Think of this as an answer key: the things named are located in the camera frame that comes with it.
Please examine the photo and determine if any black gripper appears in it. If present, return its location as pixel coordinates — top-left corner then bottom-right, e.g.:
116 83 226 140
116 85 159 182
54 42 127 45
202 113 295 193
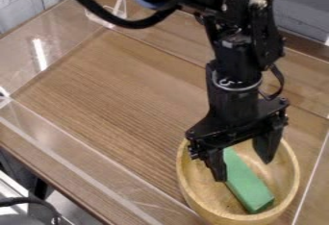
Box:
184 62 288 182

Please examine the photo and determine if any green rectangular block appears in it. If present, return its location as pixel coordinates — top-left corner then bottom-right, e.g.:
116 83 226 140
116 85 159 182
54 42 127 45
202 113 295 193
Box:
223 148 275 214

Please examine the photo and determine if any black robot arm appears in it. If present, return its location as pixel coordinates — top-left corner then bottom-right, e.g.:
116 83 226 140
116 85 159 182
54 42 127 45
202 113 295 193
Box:
136 0 288 182

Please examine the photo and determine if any brown wooden bowl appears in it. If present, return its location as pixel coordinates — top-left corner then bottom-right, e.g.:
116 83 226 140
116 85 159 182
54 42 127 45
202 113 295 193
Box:
176 140 301 225

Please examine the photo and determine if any clear acrylic corner bracket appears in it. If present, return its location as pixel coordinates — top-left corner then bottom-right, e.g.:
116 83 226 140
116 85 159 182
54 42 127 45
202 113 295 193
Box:
81 0 128 29

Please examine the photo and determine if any black cable bottom left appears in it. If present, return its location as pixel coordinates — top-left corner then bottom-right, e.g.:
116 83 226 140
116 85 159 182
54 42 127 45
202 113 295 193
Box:
0 197 64 225

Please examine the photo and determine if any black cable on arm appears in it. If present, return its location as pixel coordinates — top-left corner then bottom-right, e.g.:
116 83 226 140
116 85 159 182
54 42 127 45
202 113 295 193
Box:
52 0 184 30

